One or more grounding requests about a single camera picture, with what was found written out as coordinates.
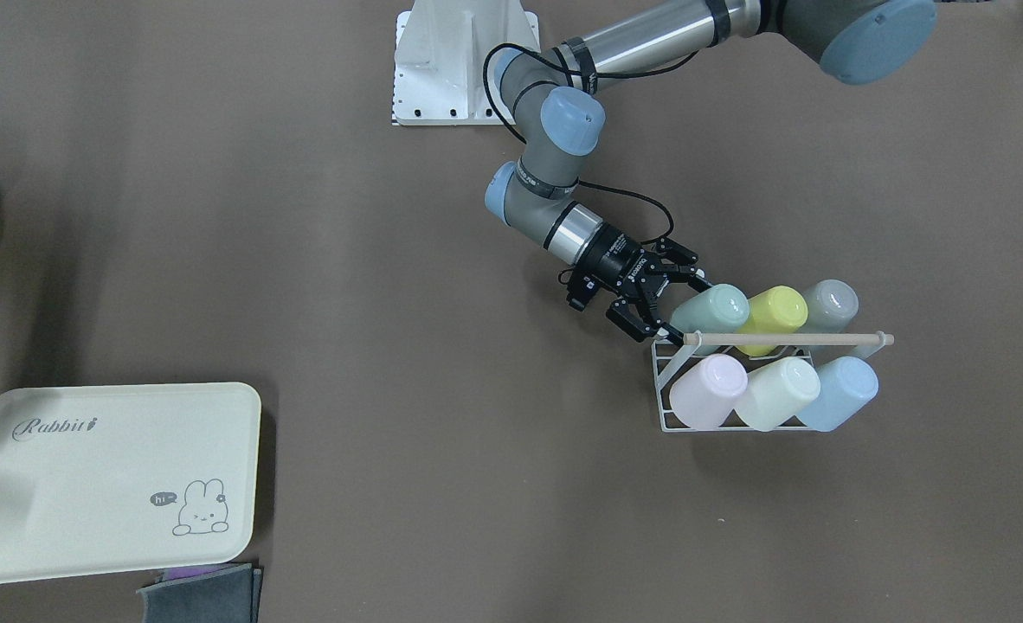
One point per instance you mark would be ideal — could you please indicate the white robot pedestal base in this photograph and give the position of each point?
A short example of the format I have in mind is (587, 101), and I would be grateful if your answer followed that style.
(440, 46)

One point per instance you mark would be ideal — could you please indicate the green plastic cup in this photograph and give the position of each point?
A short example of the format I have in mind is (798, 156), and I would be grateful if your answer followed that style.
(721, 309)

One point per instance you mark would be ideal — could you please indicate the cream rabbit tray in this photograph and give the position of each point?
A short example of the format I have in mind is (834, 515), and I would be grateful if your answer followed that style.
(109, 479)

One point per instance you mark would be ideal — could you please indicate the pink plastic cup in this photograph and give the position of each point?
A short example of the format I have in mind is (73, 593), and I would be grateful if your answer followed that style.
(705, 395)

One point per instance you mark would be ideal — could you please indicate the grey folded cloth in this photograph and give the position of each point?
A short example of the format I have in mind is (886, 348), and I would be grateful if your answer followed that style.
(228, 592)

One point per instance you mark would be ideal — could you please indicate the yellow plastic cup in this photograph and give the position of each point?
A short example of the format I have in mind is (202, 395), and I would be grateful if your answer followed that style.
(778, 310)

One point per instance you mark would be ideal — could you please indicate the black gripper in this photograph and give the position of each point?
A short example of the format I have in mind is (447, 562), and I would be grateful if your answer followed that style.
(618, 258)

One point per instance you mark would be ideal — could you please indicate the grey plastic cup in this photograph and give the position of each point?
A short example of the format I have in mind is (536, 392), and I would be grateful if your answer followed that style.
(831, 306)

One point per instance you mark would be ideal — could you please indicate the cream plastic cup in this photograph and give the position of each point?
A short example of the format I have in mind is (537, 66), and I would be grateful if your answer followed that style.
(777, 392)

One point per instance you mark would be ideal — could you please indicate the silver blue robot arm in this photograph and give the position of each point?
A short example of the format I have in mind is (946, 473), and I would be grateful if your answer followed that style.
(550, 100)

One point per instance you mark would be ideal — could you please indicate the white wire cup rack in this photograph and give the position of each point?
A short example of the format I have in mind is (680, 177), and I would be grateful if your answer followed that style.
(669, 361)

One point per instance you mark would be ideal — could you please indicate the blue plastic cup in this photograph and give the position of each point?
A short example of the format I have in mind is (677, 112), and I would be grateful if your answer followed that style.
(847, 384)

